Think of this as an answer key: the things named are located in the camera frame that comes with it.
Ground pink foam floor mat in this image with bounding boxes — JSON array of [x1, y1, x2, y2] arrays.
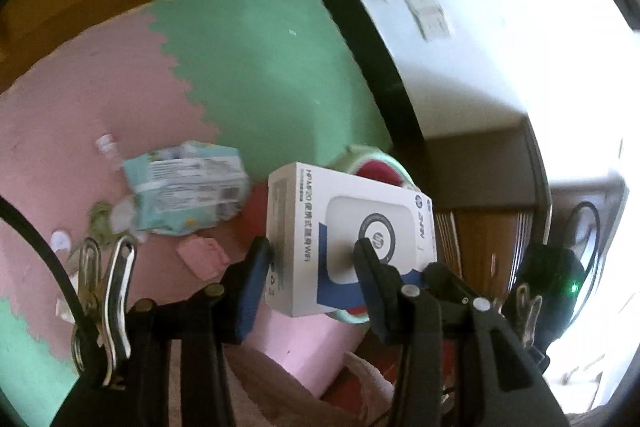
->
[[0, 4, 351, 378]]

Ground pink paper piece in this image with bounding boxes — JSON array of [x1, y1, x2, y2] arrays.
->
[[177, 237, 231, 280]]

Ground olive green wrapper scrap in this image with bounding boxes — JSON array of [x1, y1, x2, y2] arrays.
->
[[89, 202, 115, 240]]

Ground red bin with green rim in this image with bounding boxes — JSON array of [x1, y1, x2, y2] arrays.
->
[[239, 146, 426, 325]]

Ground crumpled white tissue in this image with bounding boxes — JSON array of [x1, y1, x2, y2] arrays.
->
[[111, 201, 148, 244]]

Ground green foam floor mat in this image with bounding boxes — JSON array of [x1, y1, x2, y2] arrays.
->
[[150, 0, 401, 188], [0, 297, 83, 390]]

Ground black braided cable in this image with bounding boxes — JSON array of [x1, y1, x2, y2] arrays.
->
[[569, 201, 602, 258], [0, 196, 96, 358]]

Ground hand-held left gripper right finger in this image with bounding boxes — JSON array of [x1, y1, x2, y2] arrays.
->
[[354, 240, 568, 427]]

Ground light blue wet wipes pack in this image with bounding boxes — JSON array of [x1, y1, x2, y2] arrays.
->
[[122, 141, 251, 236]]

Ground white and blue device box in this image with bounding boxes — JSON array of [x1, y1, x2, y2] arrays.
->
[[265, 162, 438, 318]]

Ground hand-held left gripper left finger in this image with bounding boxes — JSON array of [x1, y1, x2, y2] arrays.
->
[[50, 236, 274, 427]]

